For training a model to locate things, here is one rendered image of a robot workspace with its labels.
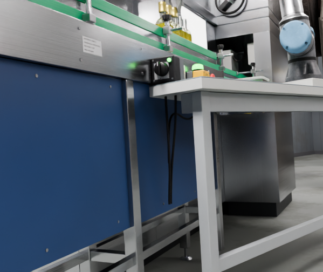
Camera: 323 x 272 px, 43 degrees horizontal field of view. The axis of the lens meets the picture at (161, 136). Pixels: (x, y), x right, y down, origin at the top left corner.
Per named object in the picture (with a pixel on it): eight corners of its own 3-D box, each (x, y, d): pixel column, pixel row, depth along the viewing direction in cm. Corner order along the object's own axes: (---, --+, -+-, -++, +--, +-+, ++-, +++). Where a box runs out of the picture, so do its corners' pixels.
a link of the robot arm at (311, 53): (317, 59, 179) (315, 28, 180) (315, 54, 167) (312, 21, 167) (289, 63, 185) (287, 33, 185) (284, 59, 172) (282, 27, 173)
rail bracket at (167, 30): (167, 54, 145) (165, 17, 145) (186, 51, 142) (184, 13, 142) (162, 52, 141) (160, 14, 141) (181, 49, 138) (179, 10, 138)
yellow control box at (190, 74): (193, 92, 161) (192, 73, 161) (212, 90, 157) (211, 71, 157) (187, 91, 154) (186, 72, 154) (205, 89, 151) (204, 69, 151)
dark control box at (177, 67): (163, 87, 136) (162, 61, 136) (185, 84, 132) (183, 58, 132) (151, 85, 129) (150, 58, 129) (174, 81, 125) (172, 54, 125)
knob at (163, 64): (156, 77, 128) (151, 76, 125) (155, 63, 128) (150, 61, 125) (169, 75, 126) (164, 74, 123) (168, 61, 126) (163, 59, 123)
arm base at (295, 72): (328, 80, 176) (327, 57, 176) (311, 78, 166) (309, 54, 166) (296, 85, 187) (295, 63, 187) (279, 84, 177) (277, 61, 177)
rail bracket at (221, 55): (202, 73, 202) (200, 48, 202) (234, 69, 195) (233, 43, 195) (199, 73, 200) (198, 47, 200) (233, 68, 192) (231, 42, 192)
